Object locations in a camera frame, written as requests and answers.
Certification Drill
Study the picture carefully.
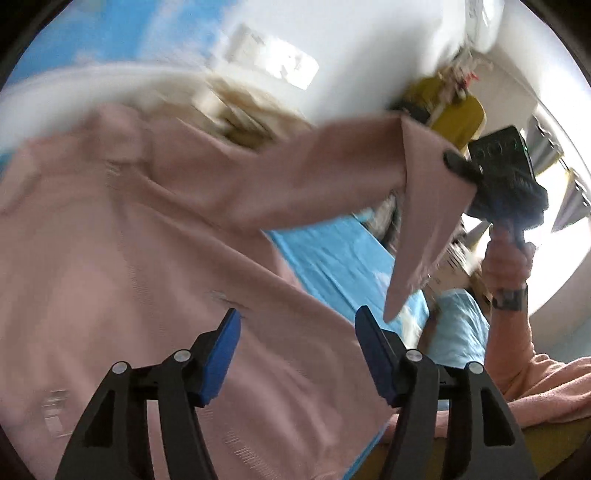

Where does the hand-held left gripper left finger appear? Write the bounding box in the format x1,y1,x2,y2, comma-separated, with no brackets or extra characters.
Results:
54,308,242,480

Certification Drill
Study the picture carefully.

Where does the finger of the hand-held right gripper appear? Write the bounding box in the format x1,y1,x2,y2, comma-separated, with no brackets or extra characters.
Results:
443,150,485,190

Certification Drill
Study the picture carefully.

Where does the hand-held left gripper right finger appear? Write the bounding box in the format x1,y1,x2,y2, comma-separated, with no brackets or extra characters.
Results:
355,305,540,480

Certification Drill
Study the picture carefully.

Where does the pink garment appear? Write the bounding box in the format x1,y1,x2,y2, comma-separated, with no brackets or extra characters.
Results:
0,102,476,480

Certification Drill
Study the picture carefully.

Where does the person's right forearm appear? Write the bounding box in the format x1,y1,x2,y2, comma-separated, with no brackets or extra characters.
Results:
485,295,591,423

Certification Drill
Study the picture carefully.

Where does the person's right hand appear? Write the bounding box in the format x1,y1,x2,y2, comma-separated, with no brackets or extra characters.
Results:
480,226,537,296

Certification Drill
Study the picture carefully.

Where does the mustard yellow hanging garment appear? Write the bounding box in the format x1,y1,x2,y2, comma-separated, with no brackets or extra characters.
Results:
402,76,485,153

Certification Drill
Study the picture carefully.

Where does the grey curtain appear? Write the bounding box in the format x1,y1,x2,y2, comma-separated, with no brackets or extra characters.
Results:
531,106,591,232

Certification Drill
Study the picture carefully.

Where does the light blue cloth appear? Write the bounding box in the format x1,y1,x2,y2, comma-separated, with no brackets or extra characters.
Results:
418,288,491,411

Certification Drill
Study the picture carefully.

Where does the pink patterned scarf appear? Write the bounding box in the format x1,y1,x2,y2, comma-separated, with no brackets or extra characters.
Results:
436,51,481,100

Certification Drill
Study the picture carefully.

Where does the blue floral bed sheet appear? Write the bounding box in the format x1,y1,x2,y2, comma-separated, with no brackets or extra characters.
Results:
265,215,432,480

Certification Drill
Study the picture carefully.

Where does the black wristwatch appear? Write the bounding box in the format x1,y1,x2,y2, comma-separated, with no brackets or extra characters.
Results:
490,285,529,311

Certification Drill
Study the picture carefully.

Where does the cream garment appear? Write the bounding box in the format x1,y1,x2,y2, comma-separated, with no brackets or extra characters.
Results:
198,76,301,125

